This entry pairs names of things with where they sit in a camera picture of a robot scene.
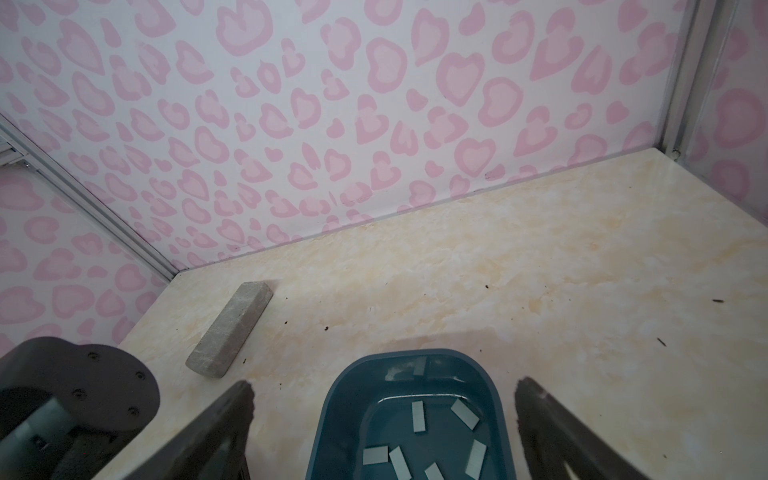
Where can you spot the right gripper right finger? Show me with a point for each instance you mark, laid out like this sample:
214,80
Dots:
557,444

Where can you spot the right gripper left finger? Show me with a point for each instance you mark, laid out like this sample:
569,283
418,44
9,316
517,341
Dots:
212,446

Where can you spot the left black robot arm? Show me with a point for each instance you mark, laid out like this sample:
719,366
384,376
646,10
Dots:
67,410

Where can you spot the grey stone block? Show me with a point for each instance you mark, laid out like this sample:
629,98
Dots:
219,346

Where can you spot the teal plastic tray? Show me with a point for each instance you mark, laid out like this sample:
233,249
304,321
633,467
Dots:
420,414

